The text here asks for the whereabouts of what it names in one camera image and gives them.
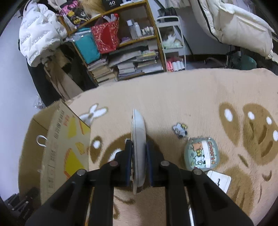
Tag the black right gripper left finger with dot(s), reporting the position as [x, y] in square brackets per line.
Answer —
[86, 198]

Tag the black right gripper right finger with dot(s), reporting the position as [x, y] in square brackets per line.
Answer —
[191, 191]

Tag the brown cardboard box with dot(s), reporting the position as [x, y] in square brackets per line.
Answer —
[56, 145]

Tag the cartoon round pouch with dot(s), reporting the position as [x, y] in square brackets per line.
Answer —
[201, 153]

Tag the beige patterned carpet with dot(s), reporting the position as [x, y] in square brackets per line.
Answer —
[238, 109]

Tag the plastic bag with snacks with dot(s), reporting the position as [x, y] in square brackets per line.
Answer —
[38, 103]

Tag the black hanging coat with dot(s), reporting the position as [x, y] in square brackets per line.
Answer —
[44, 87]

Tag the stack of books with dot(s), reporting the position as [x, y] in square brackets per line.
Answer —
[101, 71]

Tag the teal fabric bag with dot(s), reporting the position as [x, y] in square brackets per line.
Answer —
[84, 41]

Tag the wooden bookshelf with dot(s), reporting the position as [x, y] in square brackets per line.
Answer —
[133, 57]

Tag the red patterned gift bag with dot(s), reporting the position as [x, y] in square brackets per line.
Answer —
[105, 33]

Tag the white puffer jacket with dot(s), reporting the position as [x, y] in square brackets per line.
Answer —
[40, 33]

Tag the white metal trolley cart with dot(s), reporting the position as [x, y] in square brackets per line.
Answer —
[172, 43]

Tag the cream down coat on chair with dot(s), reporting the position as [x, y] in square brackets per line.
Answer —
[232, 25]

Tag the white bottles on shelf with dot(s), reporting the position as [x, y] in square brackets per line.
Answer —
[136, 32]

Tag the blonde wig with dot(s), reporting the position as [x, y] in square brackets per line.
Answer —
[92, 7]

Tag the black box marked 40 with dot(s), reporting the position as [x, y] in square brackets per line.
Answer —
[111, 4]

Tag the cartoon keychain charm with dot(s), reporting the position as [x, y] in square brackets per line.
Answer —
[180, 129]

